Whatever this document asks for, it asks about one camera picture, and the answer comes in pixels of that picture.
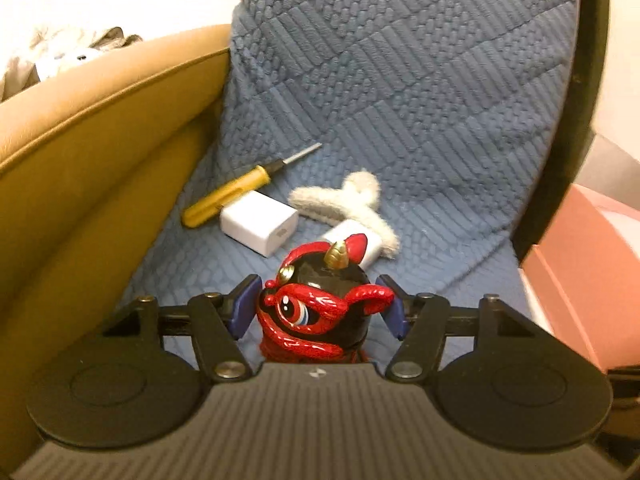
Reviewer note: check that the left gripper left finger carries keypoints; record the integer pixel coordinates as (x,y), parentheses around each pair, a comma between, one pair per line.
(133,338)

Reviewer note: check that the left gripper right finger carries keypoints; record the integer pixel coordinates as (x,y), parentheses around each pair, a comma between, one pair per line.
(424,322)

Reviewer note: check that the red black lion figurine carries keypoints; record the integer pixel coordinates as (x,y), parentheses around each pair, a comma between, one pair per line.
(318,307)

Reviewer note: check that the white fuzzy fabric piece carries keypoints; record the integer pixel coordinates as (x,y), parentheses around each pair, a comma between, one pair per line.
(357,199)

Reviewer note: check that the yellow handled screwdriver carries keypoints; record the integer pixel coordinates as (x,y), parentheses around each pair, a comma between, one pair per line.
(212,204)

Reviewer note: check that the pink cardboard box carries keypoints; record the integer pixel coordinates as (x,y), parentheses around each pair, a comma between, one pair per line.
(585,275)

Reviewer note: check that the tan leather sofa armrest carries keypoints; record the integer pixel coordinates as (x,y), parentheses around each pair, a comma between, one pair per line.
(92,162)

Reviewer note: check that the blue textured sofa cover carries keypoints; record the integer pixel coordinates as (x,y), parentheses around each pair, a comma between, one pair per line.
(451,104)

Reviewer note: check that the beige black folding chair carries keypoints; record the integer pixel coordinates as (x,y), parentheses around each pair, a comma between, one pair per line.
(572,135)

